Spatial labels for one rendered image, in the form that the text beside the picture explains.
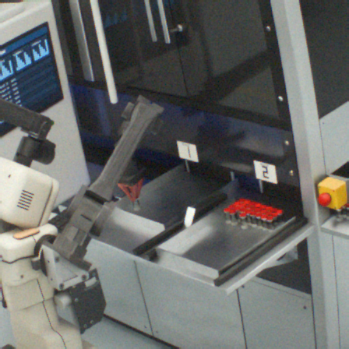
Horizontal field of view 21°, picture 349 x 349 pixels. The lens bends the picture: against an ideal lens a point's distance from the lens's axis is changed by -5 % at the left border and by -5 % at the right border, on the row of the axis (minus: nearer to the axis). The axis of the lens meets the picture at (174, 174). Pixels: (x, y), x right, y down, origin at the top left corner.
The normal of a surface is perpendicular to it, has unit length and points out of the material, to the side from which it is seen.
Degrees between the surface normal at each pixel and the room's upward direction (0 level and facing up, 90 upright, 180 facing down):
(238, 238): 0
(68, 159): 90
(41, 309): 90
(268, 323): 90
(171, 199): 0
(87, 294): 90
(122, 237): 0
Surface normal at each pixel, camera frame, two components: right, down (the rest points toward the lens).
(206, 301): -0.70, 0.42
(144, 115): 0.30, -0.44
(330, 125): 0.69, 0.20
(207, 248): -0.18, -0.89
